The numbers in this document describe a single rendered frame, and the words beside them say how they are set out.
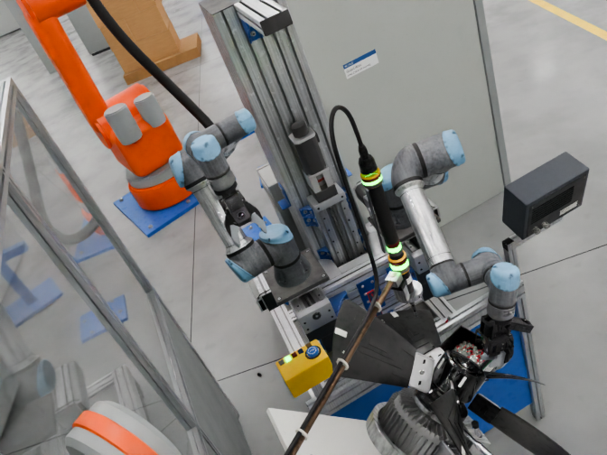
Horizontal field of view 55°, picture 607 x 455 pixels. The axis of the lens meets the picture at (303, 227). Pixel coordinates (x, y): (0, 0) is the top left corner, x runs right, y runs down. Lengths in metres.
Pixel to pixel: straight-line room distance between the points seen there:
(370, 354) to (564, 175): 0.97
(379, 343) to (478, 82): 2.44
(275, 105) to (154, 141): 3.13
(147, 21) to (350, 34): 6.33
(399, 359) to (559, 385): 1.61
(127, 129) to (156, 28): 4.37
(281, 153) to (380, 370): 1.03
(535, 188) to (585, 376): 1.25
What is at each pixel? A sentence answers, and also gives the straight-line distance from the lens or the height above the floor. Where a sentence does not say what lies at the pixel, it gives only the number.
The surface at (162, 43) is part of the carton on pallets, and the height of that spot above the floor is 0.35.
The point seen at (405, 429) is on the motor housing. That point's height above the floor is 1.17.
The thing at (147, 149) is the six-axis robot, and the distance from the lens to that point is 5.20.
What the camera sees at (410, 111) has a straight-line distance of 3.47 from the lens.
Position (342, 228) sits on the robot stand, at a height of 1.06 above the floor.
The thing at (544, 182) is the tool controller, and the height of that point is 1.24.
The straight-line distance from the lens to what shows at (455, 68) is 3.56.
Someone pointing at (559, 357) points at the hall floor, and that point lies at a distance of 3.13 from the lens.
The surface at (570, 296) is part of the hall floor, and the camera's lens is 3.39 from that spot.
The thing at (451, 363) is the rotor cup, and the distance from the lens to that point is 1.54.
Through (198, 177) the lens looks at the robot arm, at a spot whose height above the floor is 1.56.
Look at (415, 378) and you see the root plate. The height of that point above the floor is 1.25.
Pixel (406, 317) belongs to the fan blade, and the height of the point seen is 1.16.
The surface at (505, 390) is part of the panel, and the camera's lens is 2.65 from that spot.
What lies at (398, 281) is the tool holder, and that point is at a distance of 1.37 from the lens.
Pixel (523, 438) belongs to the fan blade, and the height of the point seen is 1.07.
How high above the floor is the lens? 2.47
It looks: 34 degrees down
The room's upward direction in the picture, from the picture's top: 23 degrees counter-clockwise
